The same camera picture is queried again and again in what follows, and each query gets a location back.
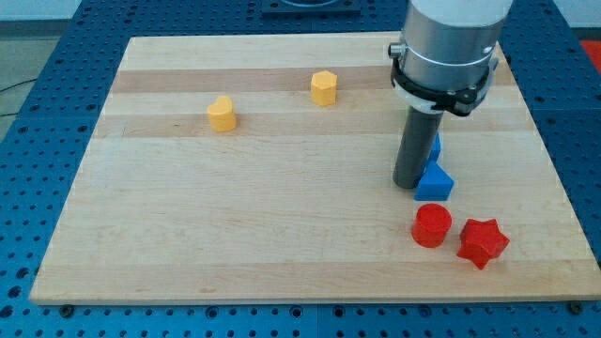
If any blue triangle block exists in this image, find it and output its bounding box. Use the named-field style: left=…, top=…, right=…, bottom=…
left=414, top=161, right=455, bottom=201

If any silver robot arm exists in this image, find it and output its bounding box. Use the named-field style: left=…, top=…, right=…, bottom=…
left=389, top=0, right=513, bottom=116

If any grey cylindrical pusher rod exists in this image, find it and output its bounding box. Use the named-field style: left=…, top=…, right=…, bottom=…
left=393, top=107, right=442, bottom=189

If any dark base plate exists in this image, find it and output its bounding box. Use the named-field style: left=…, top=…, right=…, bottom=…
left=261, top=0, right=362, bottom=16

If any black cable on floor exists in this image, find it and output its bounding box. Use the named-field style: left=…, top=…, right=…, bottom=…
left=0, top=78, right=38, bottom=118

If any yellow hexagon block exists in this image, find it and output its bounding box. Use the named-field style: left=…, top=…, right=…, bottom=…
left=311, top=70, right=338, bottom=106

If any red cylinder block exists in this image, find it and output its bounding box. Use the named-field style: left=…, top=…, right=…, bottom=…
left=411, top=204, right=453, bottom=248

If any red star block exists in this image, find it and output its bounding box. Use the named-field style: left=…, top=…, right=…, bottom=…
left=456, top=219, right=510, bottom=269

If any blue block behind rod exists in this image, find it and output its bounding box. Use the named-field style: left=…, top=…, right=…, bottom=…
left=428, top=134, right=442, bottom=161

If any wooden board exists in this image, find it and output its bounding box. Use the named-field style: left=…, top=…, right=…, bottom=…
left=30, top=32, right=600, bottom=306

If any yellow heart block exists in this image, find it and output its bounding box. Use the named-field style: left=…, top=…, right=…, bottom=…
left=207, top=96, right=238, bottom=132

